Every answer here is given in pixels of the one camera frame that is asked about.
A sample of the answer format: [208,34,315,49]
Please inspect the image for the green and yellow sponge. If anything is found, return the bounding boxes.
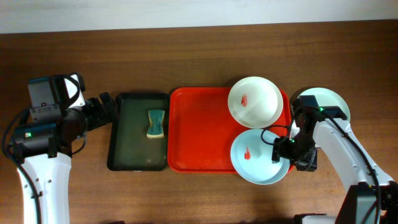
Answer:
[147,110,165,139]

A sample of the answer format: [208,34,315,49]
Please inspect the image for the light blue plate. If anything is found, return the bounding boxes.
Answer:
[230,129,290,185]

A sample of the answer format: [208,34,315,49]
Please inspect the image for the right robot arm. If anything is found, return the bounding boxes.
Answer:
[272,106,397,223]

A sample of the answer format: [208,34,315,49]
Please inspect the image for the mint green plate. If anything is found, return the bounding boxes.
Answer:
[290,87,351,121]

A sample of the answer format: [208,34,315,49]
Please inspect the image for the white plate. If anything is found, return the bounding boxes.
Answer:
[228,77,284,129]

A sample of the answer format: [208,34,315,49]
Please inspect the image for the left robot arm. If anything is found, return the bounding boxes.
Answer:
[8,92,117,223]

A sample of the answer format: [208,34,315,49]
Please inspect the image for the red plastic tray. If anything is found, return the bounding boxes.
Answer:
[167,86,295,174]

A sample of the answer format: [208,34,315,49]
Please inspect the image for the dark green plastic tray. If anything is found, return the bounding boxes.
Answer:
[107,92,170,172]

